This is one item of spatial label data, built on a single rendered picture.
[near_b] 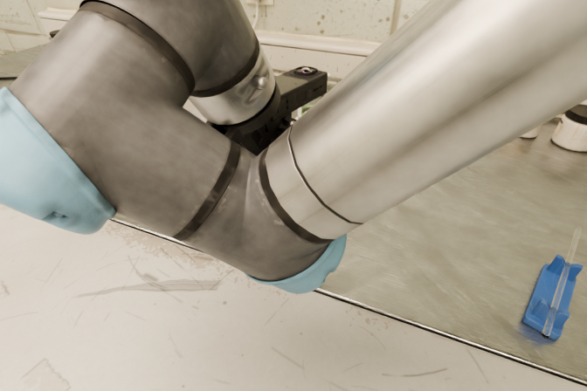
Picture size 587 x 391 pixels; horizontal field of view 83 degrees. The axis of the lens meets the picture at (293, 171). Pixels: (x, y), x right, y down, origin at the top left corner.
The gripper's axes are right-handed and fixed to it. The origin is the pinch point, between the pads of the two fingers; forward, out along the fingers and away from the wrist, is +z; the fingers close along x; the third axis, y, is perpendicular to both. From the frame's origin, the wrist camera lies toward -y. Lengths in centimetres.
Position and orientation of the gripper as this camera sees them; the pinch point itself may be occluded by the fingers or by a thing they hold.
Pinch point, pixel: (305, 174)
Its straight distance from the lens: 48.2
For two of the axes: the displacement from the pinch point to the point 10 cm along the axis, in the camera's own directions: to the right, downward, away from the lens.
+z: 2.8, 4.5, 8.5
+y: -4.9, 8.3, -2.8
